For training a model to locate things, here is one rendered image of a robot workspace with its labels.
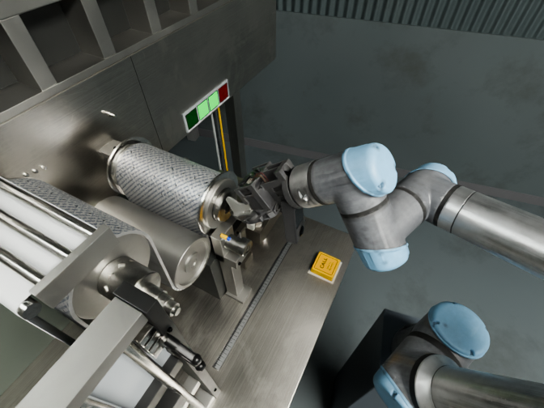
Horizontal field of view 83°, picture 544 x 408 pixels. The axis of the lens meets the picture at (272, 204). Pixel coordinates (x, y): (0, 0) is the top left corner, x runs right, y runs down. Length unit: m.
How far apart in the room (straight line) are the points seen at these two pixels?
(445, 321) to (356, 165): 0.43
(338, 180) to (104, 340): 0.33
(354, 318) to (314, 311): 1.01
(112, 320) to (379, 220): 0.35
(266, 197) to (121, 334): 0.32
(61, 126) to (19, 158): 0.10
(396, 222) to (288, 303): 0.52
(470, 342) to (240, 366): 0.52
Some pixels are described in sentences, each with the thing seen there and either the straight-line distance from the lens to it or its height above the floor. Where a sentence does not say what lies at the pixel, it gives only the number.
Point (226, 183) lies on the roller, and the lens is 0.66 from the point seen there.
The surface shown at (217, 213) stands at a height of 1.26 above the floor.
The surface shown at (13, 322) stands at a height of 1.05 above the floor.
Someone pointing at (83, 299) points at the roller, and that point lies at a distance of 0.52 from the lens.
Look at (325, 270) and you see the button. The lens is 0.96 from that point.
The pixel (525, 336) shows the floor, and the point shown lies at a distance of 2.31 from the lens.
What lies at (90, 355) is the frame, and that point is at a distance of 0.37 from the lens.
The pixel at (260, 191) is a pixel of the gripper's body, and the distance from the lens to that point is 0.54.
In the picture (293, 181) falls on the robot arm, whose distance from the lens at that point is 0.49.
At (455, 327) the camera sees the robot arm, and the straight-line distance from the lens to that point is 0.76.
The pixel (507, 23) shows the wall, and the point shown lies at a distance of 2.22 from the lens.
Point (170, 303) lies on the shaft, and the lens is 0.47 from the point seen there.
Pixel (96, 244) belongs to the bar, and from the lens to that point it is 0.42.
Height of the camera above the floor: 1.76
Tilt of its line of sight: 50 degrees down
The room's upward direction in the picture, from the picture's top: straight up
